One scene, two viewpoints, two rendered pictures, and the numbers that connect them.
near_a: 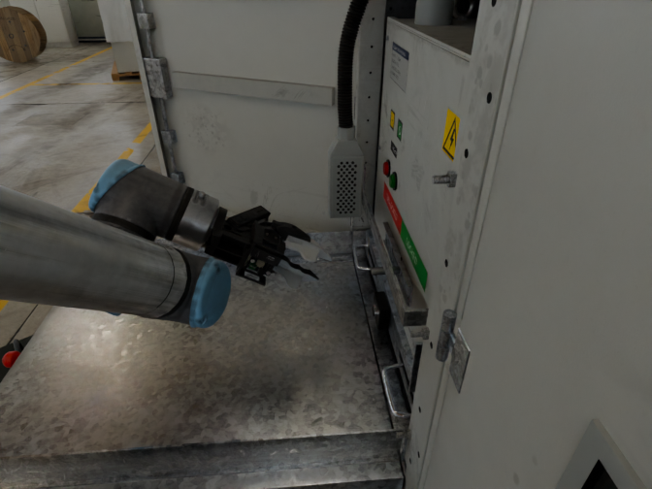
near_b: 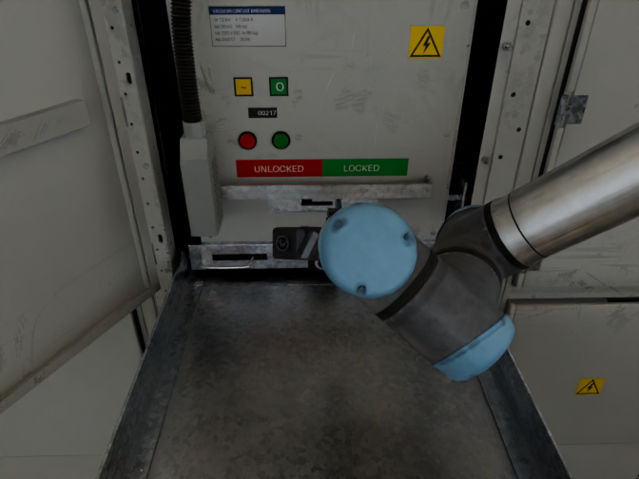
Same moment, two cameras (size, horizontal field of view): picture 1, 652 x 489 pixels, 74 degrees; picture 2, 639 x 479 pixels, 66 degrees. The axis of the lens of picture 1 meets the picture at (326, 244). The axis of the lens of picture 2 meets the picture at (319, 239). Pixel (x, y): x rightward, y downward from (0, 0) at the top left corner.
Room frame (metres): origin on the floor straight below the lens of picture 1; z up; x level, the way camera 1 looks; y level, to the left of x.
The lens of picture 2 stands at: (0.62, 0.72, 1.45)
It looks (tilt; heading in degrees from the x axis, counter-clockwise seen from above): 32 degrees down; 273
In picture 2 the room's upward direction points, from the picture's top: straight up
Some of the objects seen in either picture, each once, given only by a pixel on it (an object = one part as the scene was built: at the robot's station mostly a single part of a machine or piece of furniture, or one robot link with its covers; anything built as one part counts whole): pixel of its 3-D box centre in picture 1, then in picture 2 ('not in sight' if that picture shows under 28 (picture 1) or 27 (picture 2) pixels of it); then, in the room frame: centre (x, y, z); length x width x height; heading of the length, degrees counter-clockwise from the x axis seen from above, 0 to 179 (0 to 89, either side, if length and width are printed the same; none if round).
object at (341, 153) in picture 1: (346, 178); (202, 182); (0.86, -0.04, 1.09); 0.08 x 0.05 x 0.17; 95
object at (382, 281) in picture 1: (399, 309); (321, 249); (0.66, -0.15, 0.89); 0.54 x 0.05 x 0.06; 5
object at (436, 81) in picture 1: (403, 194); (322, 135); (0.66, -0.13, 1.15); 0.48 x 0.01 x 0.48; 5
